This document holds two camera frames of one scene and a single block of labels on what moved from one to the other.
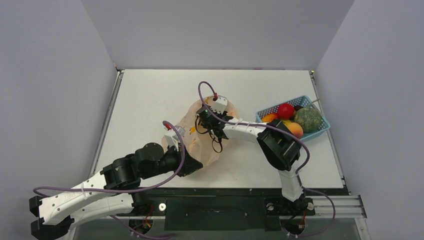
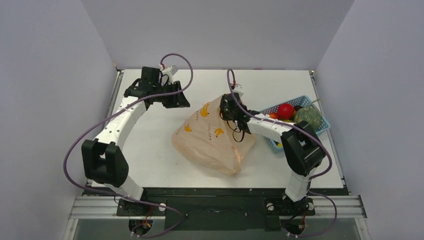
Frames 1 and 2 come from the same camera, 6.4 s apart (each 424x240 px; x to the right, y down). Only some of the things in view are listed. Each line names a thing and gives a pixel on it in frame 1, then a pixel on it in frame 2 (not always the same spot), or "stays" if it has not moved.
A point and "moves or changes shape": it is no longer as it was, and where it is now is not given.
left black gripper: [190, 165] -> [178, 100]
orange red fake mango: [269, 117] stays
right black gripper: [205, 118] -> [227, 108]
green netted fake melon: [309, 119] stays
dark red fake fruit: [297, 107] stays
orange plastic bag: [231, 110] moves or changes shape
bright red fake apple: [285, 111] stays
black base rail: [225, 208] stays
